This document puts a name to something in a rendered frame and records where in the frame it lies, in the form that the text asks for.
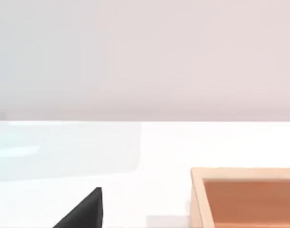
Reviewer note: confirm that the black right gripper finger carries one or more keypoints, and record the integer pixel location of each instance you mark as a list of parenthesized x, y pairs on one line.
[(88, 211)]

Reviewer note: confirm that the shallow salmon-coloured box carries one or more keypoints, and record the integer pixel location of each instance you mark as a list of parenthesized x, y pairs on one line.
[(249, 204)]

